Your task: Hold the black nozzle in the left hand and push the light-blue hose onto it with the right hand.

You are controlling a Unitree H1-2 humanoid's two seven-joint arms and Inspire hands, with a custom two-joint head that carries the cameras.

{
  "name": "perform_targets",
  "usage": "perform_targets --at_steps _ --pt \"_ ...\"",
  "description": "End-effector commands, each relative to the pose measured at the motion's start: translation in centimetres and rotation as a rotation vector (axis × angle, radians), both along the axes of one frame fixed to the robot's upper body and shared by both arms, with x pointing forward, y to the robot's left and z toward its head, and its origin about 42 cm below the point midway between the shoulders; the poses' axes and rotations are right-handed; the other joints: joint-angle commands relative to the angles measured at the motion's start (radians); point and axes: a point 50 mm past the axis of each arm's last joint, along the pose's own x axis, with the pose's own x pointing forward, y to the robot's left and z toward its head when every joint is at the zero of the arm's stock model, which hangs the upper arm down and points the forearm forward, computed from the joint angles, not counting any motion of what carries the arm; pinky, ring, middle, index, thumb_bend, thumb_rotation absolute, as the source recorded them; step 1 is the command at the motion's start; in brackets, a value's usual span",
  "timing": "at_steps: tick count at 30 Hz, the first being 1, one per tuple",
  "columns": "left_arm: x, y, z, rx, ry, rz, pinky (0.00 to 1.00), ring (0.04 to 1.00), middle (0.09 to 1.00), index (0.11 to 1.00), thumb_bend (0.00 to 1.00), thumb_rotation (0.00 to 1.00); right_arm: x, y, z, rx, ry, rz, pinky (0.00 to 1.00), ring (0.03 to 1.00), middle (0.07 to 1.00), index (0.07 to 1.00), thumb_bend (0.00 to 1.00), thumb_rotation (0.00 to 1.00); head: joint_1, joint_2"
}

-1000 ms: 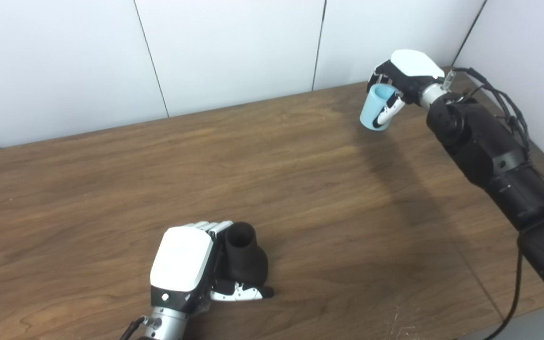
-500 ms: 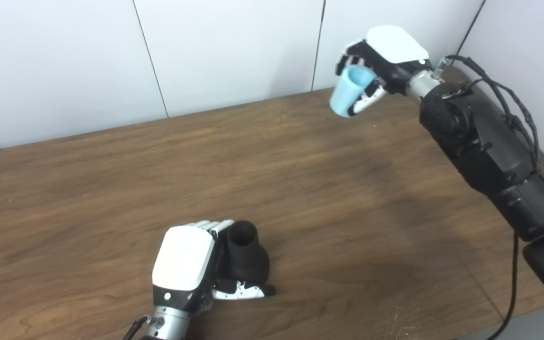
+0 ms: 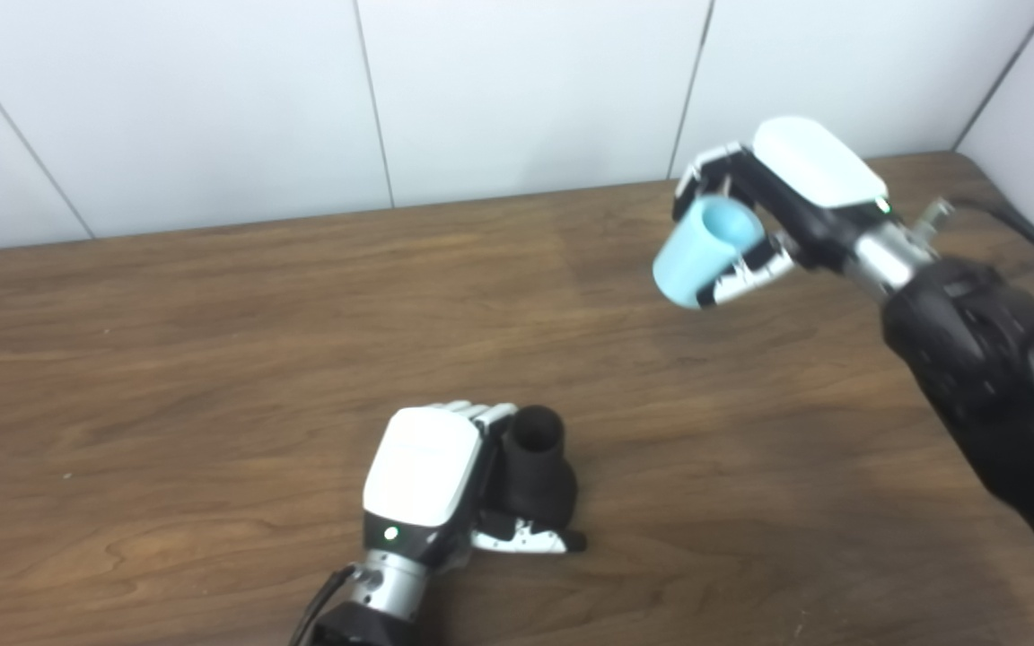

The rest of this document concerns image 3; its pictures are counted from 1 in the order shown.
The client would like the black nozzle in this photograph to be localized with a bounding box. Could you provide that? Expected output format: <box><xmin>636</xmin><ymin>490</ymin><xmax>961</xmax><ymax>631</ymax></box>
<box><xmin>492</xmin><ymin>405</ymin><xmax>580</xmax><ymax>532</ymax></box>

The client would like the white and black left hand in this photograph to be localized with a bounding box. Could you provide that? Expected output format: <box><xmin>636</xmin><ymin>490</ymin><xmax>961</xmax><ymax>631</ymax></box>
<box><xmin>362</xmin><ymin>400</ymin><xmax>588</xmax><ymax>575</ymax></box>

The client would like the white and black right hand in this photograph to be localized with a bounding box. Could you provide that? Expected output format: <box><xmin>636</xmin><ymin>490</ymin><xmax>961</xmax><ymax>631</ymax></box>
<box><xmin>671</xmin><ymin>116</ymin><xmax>893</xmax><ymax>310</ymax></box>

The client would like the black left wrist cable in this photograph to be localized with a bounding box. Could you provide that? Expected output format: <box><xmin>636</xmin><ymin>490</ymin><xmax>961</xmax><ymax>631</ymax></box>
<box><xmin>288</xmin><ymin>563</ymin><xmax>361</xmax><ymax>646</ymax></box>

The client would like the light-blue hose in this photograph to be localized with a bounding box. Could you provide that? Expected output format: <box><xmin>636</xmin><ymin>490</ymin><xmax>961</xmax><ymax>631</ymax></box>
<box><xmin>653</xmin><ymin>195</ymin><xmax>767</xmax><ymax>310</ymax></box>

